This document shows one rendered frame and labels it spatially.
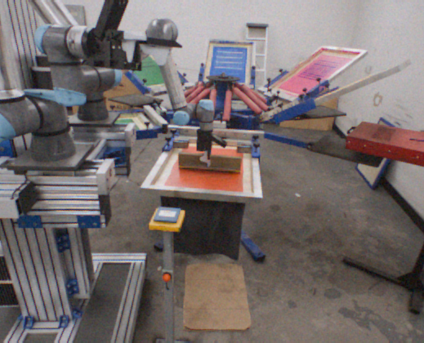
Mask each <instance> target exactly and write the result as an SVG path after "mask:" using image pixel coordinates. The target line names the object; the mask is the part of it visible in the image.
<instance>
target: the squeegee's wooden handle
mask: <svg viewBox="0 0 424 343"><path fill-rule="evenodd" d="M202 156H203V154H201V153H186V152H179V153H178V166H183V164H184V165H193V166H207V165H208V163H206V162H203V161H201V160H200V158H201V157H202ZM241 164H242V157H237V156H229V155H219V154H211V157H210V166H211V167H228V168H236V169H235V170H236V171H241Z"/></svg>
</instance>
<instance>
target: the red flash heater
mask: <svg viewBox="0 0 424 343"><path fill-rule="evenodd" d="M410 139H418V140H410ZM421 140H424V132H422V131H411V130H407V129H403V128H398V127H391V126H387V125H383V124H375V123H370V122H363V121H362V123H361V124H359V125H358V126H357V127H356V128H355V129H354V130H353V131H351V132H350V133H349V134H348V135H347V138H346V147H345V149H349V150H353V151H355V152H362V153H366V154H371V155H375V156H378V157H381V158H389V159H394V160H397V161H400V162H403V163H409V164H412V165H416V166H422V167H424V141H421Z"/></svg>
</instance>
